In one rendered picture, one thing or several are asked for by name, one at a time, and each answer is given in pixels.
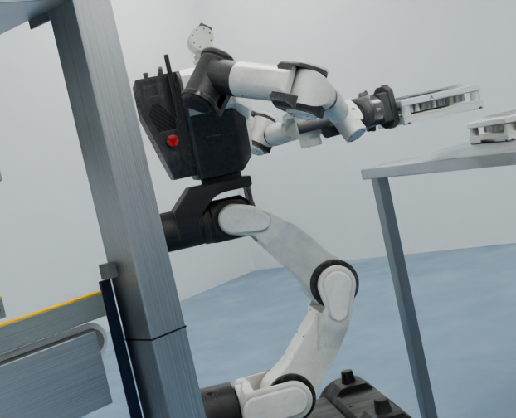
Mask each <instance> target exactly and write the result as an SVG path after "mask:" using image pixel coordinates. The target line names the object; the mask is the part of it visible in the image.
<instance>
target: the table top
mask: <svg viewBox="0 0 516 418"><path fill-rule="evenodd" d="M509 165H516V139H515V140H512V141H508V142H505V141H500V142H496V141H495V142H487V143H477V144H473V145H471V144H470V143H463V144H460V145H456V146H453V147H449V148H443V149H440V150H436V151H433V152H429V153H423V154H420V155H416V156H413V157H409V158H404V159H400V160H397V161H393V162H390V163H384V164H380V165H377V166H373V167H370V168H364V169H361V174H362V179H363V180H367V179H375V178H384V177H400V176H409V175H417V174H426V173H442V172H450V171H459V170H468V169H476V168H492V167H501V166H509Z"/></svg>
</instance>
